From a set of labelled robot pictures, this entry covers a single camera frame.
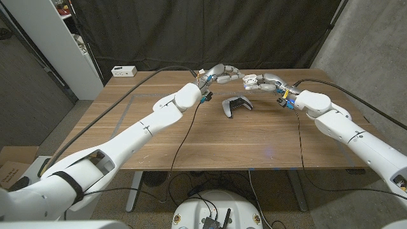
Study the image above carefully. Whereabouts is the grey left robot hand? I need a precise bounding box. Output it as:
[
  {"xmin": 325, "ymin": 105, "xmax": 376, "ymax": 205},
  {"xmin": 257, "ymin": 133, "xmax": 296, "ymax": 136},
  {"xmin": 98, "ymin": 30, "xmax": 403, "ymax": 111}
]
[{"xmin": 195, "ymin": 63, "xmax": 245, "ymax": 93}]

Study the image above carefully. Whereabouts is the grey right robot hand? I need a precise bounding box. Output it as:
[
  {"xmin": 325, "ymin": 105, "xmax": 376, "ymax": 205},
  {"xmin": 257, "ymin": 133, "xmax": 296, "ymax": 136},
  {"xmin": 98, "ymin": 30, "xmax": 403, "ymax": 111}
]
[{"xmin": 253, "ymin": 73, "xmax": 301, "ymax": 98}]

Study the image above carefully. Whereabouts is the white AirPods case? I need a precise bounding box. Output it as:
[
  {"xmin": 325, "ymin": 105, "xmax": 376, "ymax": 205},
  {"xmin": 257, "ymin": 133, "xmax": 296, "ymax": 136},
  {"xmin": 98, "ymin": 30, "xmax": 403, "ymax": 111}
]
[{"xmin": 243, "ymin": 74, "xmax": 259, "ymax": 92}]

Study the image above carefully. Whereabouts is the white black game controller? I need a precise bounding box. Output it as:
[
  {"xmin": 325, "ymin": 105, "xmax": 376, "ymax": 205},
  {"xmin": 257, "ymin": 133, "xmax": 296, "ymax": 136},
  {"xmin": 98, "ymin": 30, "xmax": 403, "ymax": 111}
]
[{"xmin": 221, "ymin": 94, "xmax": 254, "ymax": 119}]

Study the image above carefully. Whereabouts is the black backdrop curtain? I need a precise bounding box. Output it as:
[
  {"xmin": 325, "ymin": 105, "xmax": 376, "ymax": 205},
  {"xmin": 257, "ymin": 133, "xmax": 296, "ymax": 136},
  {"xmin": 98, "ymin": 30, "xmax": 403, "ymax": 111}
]
[{"xmin": 70, "ymin": 0, "xmax": 343, "ymax": 85}]

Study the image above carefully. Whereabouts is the black backdrop stand pole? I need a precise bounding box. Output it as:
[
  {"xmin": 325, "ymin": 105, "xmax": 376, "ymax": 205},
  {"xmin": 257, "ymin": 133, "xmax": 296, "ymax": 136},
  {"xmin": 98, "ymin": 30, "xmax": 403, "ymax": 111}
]
[{"xmin": 309, "ymin": 0, "xmax": 350, "ymax": 69}]

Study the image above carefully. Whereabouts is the white power strip box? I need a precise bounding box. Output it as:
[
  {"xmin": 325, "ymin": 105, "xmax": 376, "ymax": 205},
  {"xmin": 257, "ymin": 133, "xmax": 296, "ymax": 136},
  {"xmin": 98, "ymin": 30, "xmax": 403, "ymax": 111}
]
[{"xmin": 111, "ymin": 66, "xmax": 138, "ymax": 78}]

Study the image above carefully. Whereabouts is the grey table leg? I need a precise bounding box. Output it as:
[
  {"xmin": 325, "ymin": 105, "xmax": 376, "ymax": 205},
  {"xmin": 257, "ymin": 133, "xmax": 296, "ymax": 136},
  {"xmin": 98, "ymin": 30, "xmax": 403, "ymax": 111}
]
[
  {"xmin": 125, "ymin": 170, "xmax": 144, "ymax": 213},
  {"xmin": 286, "ymin": 170, "xmax": 308, "ymax": 213}
]

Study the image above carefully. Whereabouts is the black round floor fan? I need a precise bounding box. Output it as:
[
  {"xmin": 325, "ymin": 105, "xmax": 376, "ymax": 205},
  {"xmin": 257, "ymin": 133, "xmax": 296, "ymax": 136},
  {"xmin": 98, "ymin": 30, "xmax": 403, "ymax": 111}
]
[{"xmin": 142, "ymin": 170, "xmax": 169, "ymax": 188}]

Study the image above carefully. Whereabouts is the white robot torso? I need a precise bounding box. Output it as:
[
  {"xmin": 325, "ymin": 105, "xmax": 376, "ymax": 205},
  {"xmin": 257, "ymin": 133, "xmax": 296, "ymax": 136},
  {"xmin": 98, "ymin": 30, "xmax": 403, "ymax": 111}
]
[{"xmin": 170, "ymin": 190, "xmax": 264, "ymax": 229}]

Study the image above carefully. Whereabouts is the black antenna module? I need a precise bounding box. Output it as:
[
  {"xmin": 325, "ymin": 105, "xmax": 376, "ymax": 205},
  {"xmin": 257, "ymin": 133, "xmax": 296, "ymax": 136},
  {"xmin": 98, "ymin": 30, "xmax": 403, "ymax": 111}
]
[{"xmin": 201, "ymin": 208, "xmax": 232, "ymax": 229}]

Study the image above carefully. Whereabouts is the white cabinet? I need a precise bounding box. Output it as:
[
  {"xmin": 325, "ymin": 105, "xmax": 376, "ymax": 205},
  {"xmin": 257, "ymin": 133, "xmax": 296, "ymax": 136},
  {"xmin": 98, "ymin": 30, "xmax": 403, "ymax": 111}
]
[{"xmin": 1, "ymin": 0, "xmax": 105, "ymax": 101}]

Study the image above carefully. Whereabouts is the white floor platform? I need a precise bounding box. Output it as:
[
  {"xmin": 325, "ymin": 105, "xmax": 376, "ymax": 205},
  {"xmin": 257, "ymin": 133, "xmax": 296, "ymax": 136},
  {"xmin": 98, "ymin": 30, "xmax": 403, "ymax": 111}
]
[{"xmin": 25, "ymin": 155, "xmax": 52, "ymax": 179}]

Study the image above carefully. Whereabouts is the brown cardboard box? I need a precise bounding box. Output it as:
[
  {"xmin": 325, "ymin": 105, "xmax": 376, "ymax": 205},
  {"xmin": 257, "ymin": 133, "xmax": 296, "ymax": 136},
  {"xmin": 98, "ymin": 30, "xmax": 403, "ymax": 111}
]
[{"xmin": 0, "ymin": 145, "xmax": 39, "ymax": 190}]

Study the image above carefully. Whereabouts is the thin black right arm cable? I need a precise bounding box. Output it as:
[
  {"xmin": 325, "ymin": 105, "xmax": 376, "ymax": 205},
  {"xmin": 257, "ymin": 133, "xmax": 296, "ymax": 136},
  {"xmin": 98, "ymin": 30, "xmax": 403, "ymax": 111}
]
[{"xmin": 294, "ymin": 108, "xmax": 407, "ymax": 201}]

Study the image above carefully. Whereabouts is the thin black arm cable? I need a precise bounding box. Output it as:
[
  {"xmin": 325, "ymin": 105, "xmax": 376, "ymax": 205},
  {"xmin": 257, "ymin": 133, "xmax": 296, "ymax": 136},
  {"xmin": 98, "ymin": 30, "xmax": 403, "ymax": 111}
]
[
  {"xmin": 294, "ymin": 108, "xmax": 407, "ymax": 201},
  {"xmin": 82, "ymin": 101, "xmax": 203, "ymax": 204}
]

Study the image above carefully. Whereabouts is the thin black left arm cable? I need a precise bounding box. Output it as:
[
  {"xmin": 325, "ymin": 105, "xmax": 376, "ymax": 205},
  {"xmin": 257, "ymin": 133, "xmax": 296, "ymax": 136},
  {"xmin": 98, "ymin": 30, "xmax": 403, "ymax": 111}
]
[{"xmin": 82, "ymin": 101, "xmax": 203, "ymax": 204}]

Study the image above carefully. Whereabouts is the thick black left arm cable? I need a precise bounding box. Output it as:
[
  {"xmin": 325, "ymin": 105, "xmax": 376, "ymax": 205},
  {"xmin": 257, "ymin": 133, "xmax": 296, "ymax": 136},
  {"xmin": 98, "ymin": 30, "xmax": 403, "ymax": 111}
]
[{"xmin": 38, "ymin": 65, "xmax": 198, "ymax": 179}]

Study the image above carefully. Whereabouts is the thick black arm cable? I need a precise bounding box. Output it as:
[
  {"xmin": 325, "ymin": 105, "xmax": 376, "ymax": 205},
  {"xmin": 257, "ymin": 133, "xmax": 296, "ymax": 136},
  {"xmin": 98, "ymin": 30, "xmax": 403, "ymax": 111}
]
[
  {"xmin": 38, "ymin": 65, "xmax": 198, "ymax": 179},
  {"xmin": 292, "ymin": 78, "xmax": 407, "ymax": 131}
]

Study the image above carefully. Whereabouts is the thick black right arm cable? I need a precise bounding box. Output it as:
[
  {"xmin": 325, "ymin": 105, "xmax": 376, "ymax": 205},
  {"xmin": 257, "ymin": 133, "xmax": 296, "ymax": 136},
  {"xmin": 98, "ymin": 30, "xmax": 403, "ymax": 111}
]
[{"xmin": 292, "ymin": 78, "xmax": 407, "ymax": 131}]

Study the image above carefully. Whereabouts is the grey floor cable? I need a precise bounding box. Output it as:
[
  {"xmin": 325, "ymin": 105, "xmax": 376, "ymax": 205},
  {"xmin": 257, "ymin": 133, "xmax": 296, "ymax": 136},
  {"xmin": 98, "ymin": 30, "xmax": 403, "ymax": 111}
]
[{"xmin": 247, "ymin": 169, "xmax": 273, "ymax": 229}]

